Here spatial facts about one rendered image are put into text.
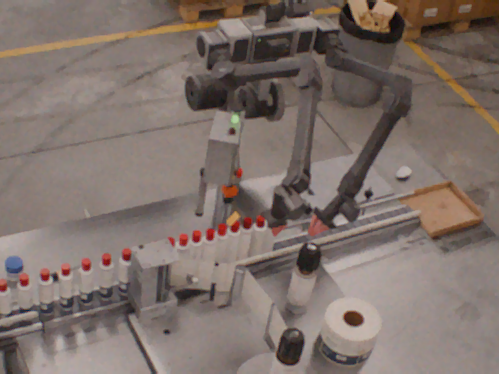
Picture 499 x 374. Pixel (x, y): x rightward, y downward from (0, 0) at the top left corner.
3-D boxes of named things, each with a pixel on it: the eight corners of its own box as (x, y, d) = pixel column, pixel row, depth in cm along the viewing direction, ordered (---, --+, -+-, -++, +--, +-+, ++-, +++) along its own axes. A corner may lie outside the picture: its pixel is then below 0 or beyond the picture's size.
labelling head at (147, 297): (140, 321, 298) (143, 271, 282) (126, 295, 307) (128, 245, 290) (176, 311, 304) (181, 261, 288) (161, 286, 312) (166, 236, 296)
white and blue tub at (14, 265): (27, 277, 313) (26, 264, 309) (11, 284, 310) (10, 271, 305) (18, 265, 317) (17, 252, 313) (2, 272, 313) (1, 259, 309)
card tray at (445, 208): (431, 238, 359) (434, 231, 357) (398, 199, 376) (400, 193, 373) (482, 222, 372) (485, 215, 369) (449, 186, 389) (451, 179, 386)
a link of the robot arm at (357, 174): (405, 97, 321) (387, 90, 314) (414, 104, 317) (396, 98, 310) (351, 190, 336) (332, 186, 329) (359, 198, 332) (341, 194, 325)
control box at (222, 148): (202, 181, 298) (208, 138, 285) (210, 152, 311) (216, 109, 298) (231, 187, 297) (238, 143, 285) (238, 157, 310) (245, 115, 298)
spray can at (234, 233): (226, 268, 324) (233, 229, 311) (219, 259, 327) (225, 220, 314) (238, 264, 326) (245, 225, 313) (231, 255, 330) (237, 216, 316)
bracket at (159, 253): (143, 271, 282) (143, 269, 282) (131, 248, 289) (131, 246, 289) (180, 261, 288) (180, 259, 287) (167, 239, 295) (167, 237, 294)
